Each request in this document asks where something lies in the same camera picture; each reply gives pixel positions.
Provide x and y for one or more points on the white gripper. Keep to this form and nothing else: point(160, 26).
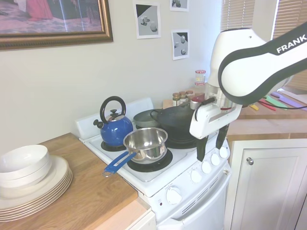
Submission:
point(211, 119)

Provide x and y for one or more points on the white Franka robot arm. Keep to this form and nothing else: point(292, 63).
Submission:
point(239, 72)

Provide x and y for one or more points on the black stove burner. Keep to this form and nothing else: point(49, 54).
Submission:
point(180, 144)
point(144, 167)
point(112, 148)

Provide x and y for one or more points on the white electric stove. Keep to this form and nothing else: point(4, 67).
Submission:
point(153, 177)

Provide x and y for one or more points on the silver cabinet knob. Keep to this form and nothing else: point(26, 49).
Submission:
point(250, 161)

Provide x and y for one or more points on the black wok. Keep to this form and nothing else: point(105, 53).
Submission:
point(175, 119)

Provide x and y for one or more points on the spice jar brown lid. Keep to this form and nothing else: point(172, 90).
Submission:
point(190, 93)
point(176, 99)
point(182, 97)

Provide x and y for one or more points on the yellow knife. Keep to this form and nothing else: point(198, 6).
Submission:
point(254, 107)

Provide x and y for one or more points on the large white oven knob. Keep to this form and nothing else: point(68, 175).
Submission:
point(173, 196)

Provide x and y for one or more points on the tall jar red checkered lid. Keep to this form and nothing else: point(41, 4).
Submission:
point(200, 77)

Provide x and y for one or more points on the red knife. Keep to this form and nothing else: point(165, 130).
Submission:
point(267, 105)

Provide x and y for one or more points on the white panelled door cabinet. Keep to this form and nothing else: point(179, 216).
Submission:
point(263, 191)

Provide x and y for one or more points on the white oven door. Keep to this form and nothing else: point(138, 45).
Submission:
point(204, 215)

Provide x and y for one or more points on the green knife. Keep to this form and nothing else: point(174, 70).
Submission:
point(275, 103)

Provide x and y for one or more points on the purple knife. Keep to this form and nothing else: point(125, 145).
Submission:
point(287, 99)

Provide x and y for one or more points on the white base cabinet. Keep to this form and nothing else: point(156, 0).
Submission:
point(144, 220)

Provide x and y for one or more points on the medium grey shapes paper print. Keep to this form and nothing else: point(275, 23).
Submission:
point(180, 45)

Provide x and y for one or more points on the narrow wooden window blind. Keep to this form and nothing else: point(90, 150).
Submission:
point(237, 14)

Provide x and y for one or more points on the large grey shapes paper print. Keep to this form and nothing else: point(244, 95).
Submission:
point(147, 21)

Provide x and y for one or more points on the small grey shapes paper print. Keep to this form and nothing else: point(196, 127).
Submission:
point(178, 4)

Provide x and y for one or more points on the white plate gold rim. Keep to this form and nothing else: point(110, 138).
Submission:
point(36, 210)
point(60, 167)
point(36, 205)
point(36, 202)

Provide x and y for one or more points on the gold framed painting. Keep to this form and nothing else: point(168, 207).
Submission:
point(60, 36)

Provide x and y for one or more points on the white bowl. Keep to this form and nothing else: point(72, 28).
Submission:
point(28, 179)
point(24, 155)

